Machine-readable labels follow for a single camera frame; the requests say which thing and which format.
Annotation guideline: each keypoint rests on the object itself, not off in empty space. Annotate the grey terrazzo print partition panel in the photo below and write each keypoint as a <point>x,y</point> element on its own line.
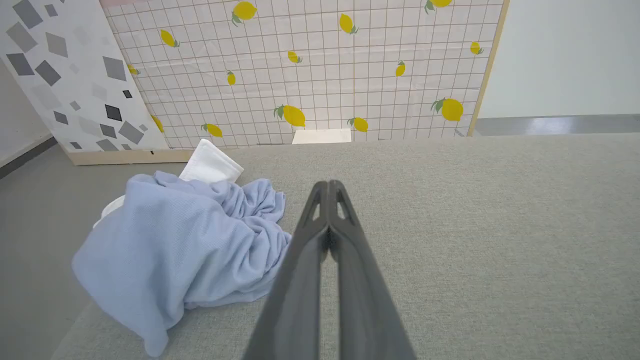
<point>75,75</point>

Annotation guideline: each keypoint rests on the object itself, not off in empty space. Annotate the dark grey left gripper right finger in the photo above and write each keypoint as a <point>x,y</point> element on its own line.
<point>365,300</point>

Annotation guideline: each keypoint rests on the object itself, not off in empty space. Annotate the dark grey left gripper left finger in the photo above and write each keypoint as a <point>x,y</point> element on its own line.
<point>295,290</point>

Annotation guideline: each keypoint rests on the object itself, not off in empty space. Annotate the white box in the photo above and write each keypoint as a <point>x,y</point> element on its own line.
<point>321,136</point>

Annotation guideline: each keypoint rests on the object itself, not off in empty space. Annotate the grey fabric sofa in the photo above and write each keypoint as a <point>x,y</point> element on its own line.
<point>475,225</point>

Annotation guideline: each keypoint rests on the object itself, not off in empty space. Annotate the lemon print partition panel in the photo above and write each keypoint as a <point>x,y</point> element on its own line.
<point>325,75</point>

